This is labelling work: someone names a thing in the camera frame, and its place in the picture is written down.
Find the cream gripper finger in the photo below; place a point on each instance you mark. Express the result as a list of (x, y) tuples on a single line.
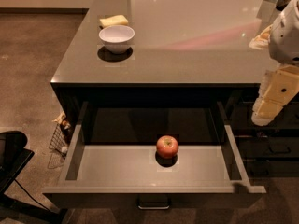
[(277, 89), (261, 41)]

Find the red apple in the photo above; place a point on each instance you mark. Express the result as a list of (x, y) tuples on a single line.
[(167, 147)]

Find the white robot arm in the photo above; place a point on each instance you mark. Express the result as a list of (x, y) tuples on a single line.
[(284, 37)]

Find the grey counter cabinet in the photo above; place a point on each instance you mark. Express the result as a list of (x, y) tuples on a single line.
[(185, 54)]

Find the open grey top drawer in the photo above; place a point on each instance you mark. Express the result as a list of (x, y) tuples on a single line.
[(112, 160)]

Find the white ceramic bowl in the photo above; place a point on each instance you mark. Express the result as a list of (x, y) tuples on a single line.
[(117, 38)]

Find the yellow sponge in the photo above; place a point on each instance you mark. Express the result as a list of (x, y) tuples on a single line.
[(114, 20)]

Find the metal drawer handle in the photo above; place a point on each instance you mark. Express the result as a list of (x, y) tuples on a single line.
[(153, 203)]

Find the wire basket on floor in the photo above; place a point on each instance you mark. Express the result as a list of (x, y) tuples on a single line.
[(60, 141)]

